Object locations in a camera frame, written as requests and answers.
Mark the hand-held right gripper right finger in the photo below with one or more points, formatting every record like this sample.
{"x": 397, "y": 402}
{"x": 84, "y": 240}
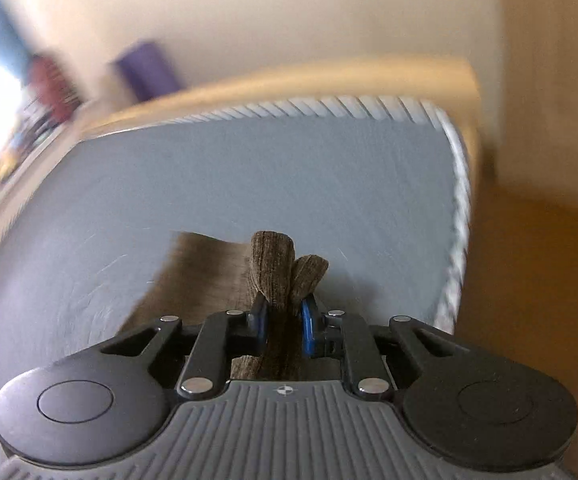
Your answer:
{"x": 308, "y": 330}

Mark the light wooden bed frame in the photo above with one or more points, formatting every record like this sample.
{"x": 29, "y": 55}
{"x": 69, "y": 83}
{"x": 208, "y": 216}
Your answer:
{"x": 289, "y": 85}

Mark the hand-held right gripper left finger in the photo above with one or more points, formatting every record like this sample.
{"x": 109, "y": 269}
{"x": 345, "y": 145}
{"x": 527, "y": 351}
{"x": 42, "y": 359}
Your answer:
{"x": 259, "y": 325}

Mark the purple box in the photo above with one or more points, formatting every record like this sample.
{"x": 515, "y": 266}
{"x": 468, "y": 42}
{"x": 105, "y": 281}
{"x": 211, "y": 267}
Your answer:
{"x": 148, "y": 71}

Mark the grey quilted mattress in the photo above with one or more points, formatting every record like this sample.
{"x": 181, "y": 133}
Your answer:
{"x": 249, "y": 185}

